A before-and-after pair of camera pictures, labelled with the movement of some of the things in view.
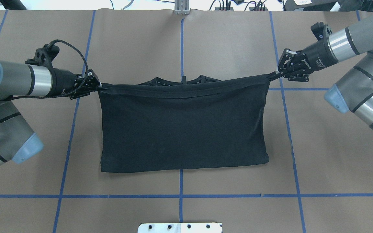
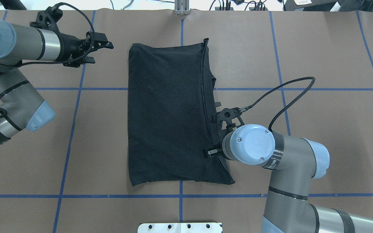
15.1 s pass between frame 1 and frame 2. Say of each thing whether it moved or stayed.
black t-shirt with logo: moved
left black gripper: moved
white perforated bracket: stayed
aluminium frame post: stayed
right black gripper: moved
